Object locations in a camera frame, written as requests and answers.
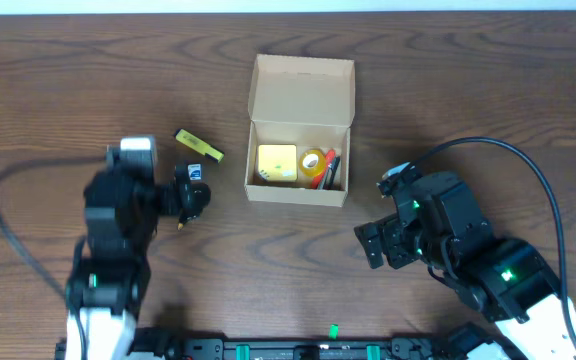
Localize white blue staples box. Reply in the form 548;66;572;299
187;163;202;181

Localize red black stapler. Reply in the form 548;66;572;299
311;149;339;190

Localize yellow tape roll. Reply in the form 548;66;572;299
298;149;327;178

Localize yellow sticky notes pad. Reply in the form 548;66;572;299
257;145;297;182

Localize brown cardboard box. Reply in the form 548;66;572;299
244;54;355;207

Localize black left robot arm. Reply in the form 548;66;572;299
65;165;211;359

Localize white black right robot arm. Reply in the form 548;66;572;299
354;199;576;359

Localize black round tape dispenser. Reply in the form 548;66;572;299
186;183;211;218

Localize yellow highlighter marker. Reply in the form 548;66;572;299
174;129;225;163

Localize green small clip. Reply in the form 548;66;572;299
328;324;339;340

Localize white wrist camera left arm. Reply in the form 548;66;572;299
106;135;157;176

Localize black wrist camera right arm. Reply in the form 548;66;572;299
376;162;494;241

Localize black mounting rail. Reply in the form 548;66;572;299
53;327;514;360

